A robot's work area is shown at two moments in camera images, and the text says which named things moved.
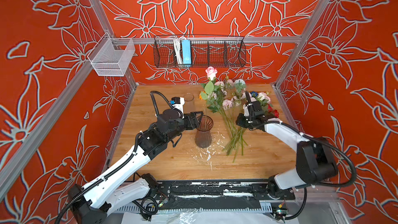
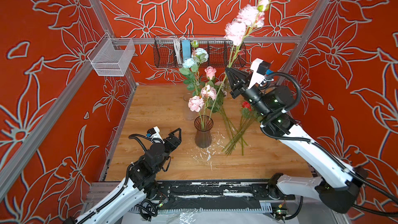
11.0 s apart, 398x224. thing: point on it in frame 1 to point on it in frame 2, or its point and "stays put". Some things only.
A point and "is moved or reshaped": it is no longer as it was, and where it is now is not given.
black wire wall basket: x=207 y=51 stays put
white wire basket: x=112 y=56 stays put
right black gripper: x=239 y=121 to x=241 y=85
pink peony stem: x=238 y=139 to x=248 y=18
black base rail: x=219 y=194 stays put
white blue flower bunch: x=240 y=85 is moved or reshaped
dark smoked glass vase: x=203 y=136 stays put
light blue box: x=186 y=52 stays put
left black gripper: x=195 y=123 to x=176 y=140
